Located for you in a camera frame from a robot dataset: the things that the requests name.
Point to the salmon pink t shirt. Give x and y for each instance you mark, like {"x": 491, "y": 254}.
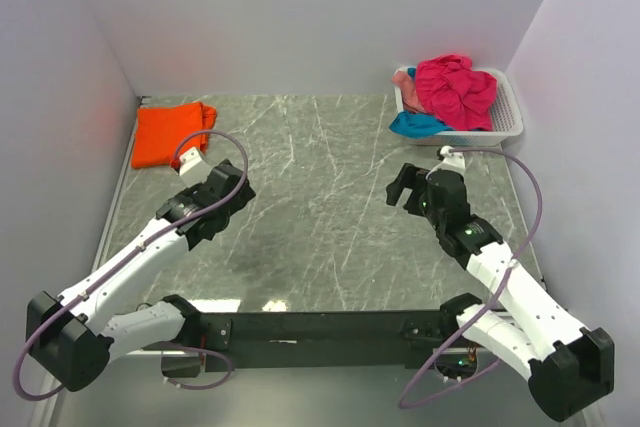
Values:
{"x": 409, "y": 97}

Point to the white plastic laundry basket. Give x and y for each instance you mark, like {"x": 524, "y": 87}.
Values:
{"x": 505, "y": 116}

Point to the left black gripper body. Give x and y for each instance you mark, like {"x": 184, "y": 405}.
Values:
{"x": 244, "y": 197}

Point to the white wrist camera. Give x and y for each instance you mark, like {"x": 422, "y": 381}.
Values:
{"x": 193, "y": 168}
{"x": 450, "y": 160}

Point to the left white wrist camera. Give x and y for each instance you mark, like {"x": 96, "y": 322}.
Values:
{"x": 193, "y": 168}

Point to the teal t shirt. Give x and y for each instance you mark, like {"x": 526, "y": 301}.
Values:
{"x": 415, "y": 126}

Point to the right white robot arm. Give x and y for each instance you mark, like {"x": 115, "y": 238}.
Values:
{"x": 567, "y": 366}

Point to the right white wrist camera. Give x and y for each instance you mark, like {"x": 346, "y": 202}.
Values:
{"x": 450, "y": 160}

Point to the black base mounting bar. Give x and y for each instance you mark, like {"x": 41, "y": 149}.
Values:
{"x": 257, "y": 340}

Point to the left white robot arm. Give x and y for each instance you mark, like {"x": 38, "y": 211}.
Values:
{"x": 76, "y": 334}

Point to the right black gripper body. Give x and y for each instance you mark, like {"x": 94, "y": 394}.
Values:
{"x": 429, "y": 212}

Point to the magenta t shirt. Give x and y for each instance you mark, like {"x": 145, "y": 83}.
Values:
{"x": 450, "y": 89}

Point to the folded orange t shirt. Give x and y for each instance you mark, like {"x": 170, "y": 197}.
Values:
{"x": 160, "y": 130}

